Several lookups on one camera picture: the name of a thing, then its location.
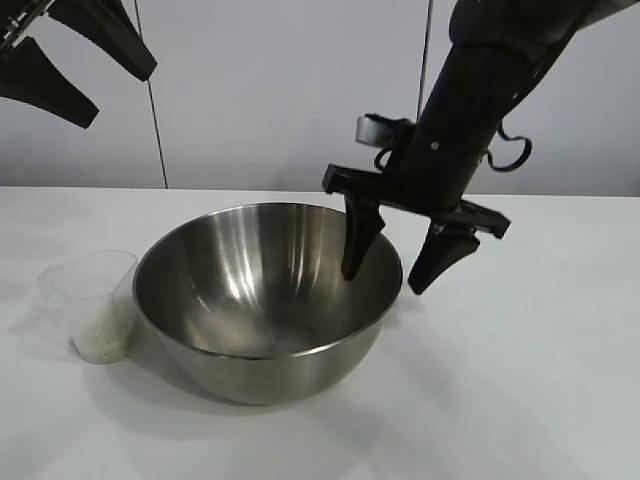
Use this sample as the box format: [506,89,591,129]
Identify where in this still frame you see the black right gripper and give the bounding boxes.
[322,43,537,296]

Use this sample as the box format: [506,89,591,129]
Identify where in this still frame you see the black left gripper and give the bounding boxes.
[0,0,159,130]

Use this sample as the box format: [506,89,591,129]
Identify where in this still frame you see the stainless steel mixing bowl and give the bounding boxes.
[132,202,404,406]

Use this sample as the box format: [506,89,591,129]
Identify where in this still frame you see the clear plastic measuring cup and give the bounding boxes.
[37,249,141,364]

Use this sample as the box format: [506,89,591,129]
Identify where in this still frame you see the white rice grains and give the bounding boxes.
[69,304,136,364]

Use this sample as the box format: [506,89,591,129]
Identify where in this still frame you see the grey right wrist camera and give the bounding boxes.
[357,113,419,149]

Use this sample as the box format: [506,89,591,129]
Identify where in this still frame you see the black looped cable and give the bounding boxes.
[487,124,534,174]

